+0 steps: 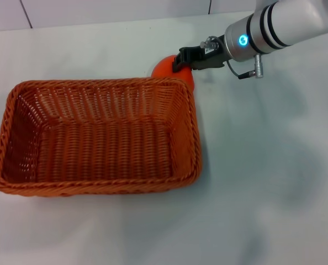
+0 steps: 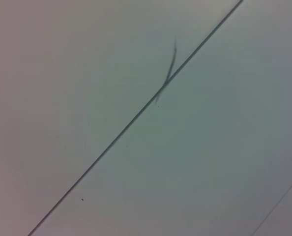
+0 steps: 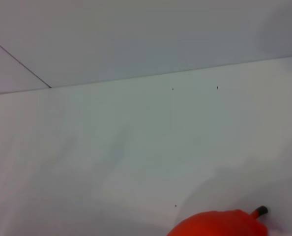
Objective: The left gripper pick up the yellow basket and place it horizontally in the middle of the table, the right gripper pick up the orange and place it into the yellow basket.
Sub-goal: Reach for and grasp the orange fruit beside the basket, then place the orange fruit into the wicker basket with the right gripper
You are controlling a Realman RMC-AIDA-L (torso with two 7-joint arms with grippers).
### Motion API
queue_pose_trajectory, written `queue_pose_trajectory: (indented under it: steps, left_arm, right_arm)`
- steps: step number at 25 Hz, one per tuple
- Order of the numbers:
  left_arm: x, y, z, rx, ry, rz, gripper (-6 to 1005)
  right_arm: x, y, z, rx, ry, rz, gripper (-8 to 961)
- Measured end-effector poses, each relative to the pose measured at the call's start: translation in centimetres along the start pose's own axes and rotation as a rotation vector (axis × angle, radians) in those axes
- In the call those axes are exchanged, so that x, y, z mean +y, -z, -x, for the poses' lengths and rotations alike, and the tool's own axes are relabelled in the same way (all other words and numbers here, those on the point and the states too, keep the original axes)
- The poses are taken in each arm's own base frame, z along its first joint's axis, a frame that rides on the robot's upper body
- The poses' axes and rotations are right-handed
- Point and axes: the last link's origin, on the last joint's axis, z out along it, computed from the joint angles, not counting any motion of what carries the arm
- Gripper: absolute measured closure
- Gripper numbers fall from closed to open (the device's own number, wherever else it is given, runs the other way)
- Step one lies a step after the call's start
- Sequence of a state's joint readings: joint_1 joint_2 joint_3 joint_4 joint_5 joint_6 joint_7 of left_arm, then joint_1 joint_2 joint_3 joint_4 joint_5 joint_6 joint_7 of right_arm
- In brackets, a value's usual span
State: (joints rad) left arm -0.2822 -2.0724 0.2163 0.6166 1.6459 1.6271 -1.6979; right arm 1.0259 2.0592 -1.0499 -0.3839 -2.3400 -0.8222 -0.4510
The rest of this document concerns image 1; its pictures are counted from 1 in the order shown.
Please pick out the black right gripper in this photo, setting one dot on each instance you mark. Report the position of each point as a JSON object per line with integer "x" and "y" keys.
{"x": 211, "y": 59}

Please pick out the orange round fruit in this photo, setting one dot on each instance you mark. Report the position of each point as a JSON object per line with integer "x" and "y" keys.
{"x": 164, "y": 67}

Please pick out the orange woven rectangular basket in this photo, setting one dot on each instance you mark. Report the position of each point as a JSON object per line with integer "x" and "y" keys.
{"x": 103, "y": 143}

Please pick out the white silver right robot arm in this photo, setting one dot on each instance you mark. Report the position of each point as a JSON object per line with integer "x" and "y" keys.
{"x": 277, "y": 25}

